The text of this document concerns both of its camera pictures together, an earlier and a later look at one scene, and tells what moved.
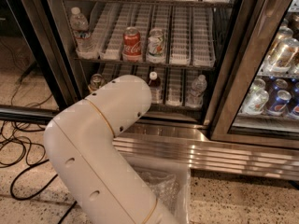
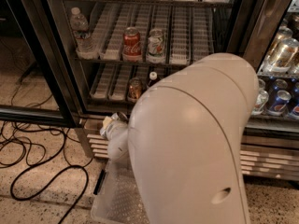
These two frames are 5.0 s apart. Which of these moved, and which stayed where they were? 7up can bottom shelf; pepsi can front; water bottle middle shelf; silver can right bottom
Moved: 7up can bottom shelf
Stayed: pepsi can front; silver can right bottom; water bottle middle shelf
